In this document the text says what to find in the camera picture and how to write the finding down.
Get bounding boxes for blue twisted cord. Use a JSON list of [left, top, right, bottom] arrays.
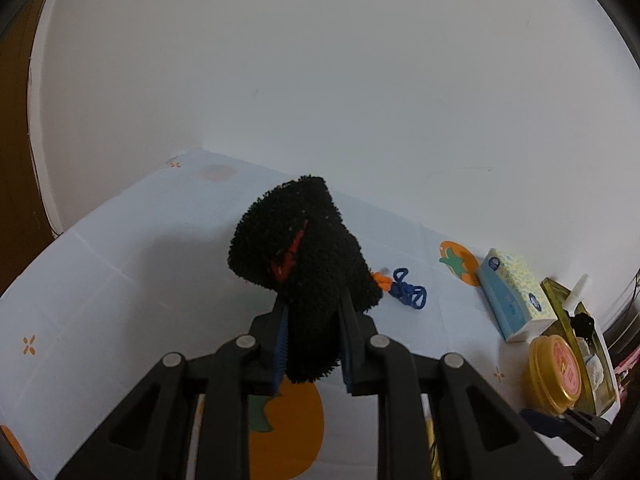
[[390, 267, 427, 309]]

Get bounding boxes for blue yellow tissue pack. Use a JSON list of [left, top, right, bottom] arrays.
[[475, 248, 558, 343]]

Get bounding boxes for olive green box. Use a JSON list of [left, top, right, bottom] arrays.
[[540, 276, 621, 417]]

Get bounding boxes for white plastic tube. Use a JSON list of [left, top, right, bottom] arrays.
[[562, 274, 590, 313]]

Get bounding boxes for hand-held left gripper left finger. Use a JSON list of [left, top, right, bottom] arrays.
[[55, 295, 291, 480]]

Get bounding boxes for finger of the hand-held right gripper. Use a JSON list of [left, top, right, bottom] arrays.
[[520, 407, 613, 456]]

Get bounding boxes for yellow lidded jar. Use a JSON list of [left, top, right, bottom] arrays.
[[528, 334, 585, 416]]

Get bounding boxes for persimmon print tablecloth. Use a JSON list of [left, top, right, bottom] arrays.
[[0, 147, 626, 480]]

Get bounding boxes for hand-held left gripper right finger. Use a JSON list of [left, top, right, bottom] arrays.
[[336, 287, 571, 480]]

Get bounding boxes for black fluffy cloth red mark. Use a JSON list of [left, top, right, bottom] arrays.
[[227, 175, 385, 385]]

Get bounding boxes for pink plastic item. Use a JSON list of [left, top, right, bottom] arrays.
[[616, 355, 639, 390]]

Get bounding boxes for brown wooden door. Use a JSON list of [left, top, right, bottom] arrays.
[[0, 0, 61, 296]]

